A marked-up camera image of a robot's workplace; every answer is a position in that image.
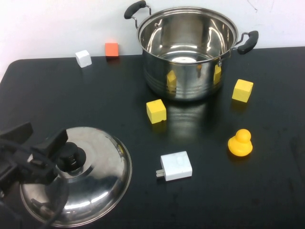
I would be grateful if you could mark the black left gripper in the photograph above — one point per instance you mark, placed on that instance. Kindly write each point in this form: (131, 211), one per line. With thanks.
(26, 167)

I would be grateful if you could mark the stainless steel pot lid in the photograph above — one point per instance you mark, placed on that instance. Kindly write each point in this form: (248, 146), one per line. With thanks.
(100, 171)

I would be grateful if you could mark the white foam cube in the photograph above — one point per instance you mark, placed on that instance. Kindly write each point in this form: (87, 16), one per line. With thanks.
(84, 59)

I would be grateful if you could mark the orange foam cube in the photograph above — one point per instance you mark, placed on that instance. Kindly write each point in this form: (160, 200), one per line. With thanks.
(112, 50)

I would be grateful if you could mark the yellow foam cube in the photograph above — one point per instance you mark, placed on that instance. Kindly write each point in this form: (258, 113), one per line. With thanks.
(241, 91)
(156, 111)

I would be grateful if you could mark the white plug charger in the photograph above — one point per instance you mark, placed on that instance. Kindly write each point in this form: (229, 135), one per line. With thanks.
(177, 167)

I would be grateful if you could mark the yellow rubber duck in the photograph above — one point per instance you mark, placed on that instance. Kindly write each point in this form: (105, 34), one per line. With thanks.
(240, 145)

